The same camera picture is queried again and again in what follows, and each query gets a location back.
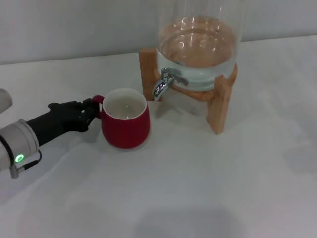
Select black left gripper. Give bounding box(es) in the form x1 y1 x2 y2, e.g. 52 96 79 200
26 98 96 147

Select red ceramic cup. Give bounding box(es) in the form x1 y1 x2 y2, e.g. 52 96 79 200
91 88 151 150

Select chrome faucet tap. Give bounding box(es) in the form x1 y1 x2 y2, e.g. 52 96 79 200
151 67 190 102

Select glass water dispenser jar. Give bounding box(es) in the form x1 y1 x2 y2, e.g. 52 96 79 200
155 0 248 92

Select wooden dispenser stand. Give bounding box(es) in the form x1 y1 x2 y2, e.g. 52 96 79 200
138 46 238 136

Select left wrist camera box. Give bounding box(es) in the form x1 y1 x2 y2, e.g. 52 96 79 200
0 88 13 115

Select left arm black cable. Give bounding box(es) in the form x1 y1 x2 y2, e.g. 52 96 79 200
0 135 43 179

